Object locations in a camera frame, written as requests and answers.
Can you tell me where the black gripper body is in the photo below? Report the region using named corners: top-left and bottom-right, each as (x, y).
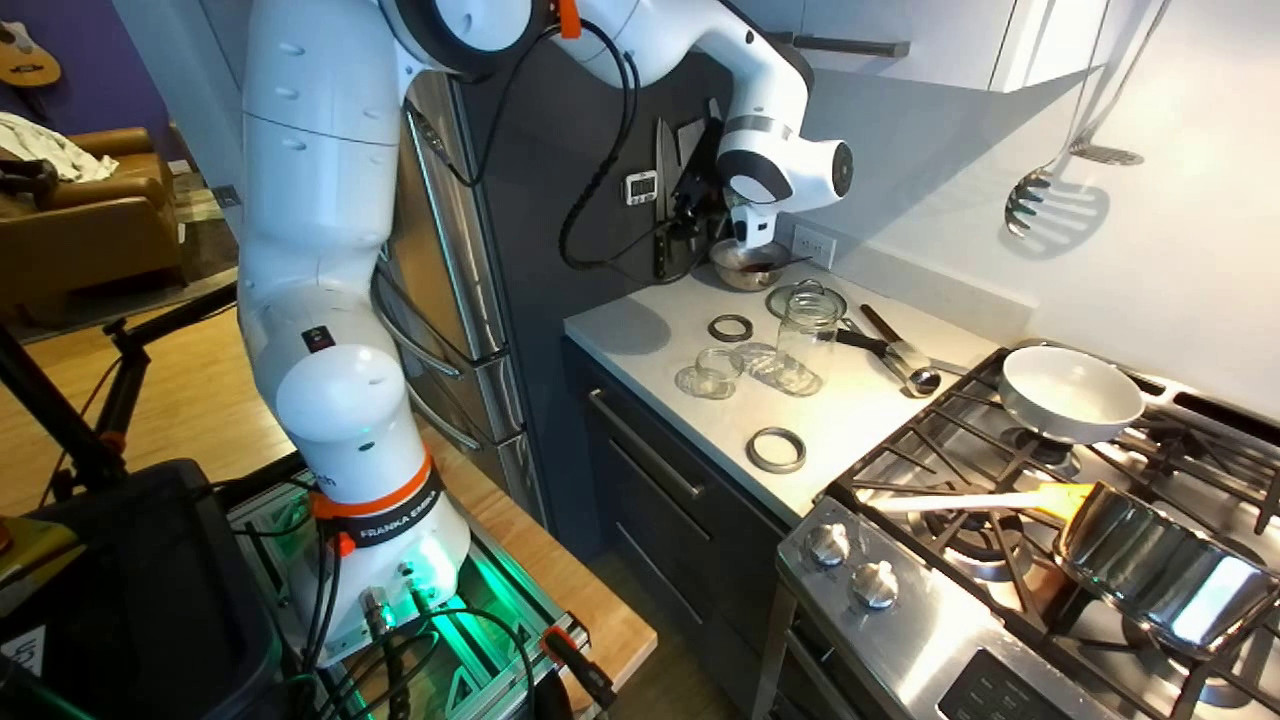
top-left (672, 183), bottom-right (734, 276)

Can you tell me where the metal mixing bowl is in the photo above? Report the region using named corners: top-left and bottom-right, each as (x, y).
top-left (706, 242), bottom-right (790, 298)

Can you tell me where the clear glass jar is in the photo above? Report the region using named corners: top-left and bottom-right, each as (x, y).
top-left (774, 286), bottom-right (849, 374)

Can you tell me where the stainless steel refrigerator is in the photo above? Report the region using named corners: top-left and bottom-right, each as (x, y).
top-left (370, 73), bottom-right (551, 523)

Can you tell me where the dark grey drawer cabinet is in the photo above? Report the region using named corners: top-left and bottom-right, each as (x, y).
top-left (563, 331), bottom-right (803, 720)

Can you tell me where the silver stove knob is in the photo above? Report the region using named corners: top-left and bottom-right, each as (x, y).
top-left (803, 515), bottom-right (857, 571)
top-left (852, 556), bottom-right (902, 616)

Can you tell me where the white upper cabinet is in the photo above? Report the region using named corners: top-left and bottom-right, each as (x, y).
top-left (725, 0), bottom-right (1117, 97)

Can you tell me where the hanging slotted metal spatula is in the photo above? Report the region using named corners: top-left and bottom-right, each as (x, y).
top-left (1001, 0), bottom-right (1175, 265)

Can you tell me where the wooden spatula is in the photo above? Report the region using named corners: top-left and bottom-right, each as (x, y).
top-left (852, 478), bottom-right (1098, 530)

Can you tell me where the white frying pan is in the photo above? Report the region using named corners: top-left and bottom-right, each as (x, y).
top-left (996, 339), bottom-right (1150, 449)

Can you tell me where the black orange clamp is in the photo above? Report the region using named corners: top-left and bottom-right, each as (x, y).
top-left (537, 613), bottom-right (623, 712)

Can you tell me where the green-lit robot mounting base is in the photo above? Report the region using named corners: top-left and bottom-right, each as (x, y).
top-left (235, 514), bottom-right (570, 720)

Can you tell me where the stainless steel gas range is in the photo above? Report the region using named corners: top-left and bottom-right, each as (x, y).
top-left (753, 336), bottom-right (1280, 720)

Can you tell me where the tilted stainless steel pot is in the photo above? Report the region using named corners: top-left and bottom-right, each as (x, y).
top-left (1056, 483), bottom-right (1271, 658)

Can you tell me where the brown armchair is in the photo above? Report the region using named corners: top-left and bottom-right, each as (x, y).
top-left (0, 126), bottom-right (190, 329)

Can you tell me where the black tripod stand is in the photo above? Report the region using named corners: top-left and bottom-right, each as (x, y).
top-left (0, 286), bottom-right (242, 501)

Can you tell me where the black bin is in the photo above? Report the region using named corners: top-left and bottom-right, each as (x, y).
top-left (35, 457), bottom-right (290, 720)

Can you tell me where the white cloth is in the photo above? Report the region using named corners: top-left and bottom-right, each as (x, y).
top-left (0, 107), bottom-right (118, 187)

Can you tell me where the acoustic guitar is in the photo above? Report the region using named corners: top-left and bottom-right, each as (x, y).
top-left (0, 15), bottom-right (67, 97)

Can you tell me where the dark jar ring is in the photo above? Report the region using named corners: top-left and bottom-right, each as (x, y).
top-left (705, 313), bottom-right (756, 350)

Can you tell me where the black robot cable hose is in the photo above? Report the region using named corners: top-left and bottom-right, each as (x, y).
top-left (551, 13), bottom-right (672, 276)

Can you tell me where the long metal drawer handle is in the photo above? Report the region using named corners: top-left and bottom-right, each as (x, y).
top-left (588, 390), bottom-right (710, 501)
top-left (610, 515), bottom-right (706, 629)

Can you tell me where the light jar ring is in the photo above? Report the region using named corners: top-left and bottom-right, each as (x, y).
top-left (741, 424), bottom-right (811, 478)

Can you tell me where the black-handled kitchen tool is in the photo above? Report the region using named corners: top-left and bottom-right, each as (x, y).
top-left (815, 301), bottom-right (945, 401)

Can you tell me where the black cabinet handle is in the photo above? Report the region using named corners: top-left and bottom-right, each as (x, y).
top-left (774, 30), bottom-right (916, 66)

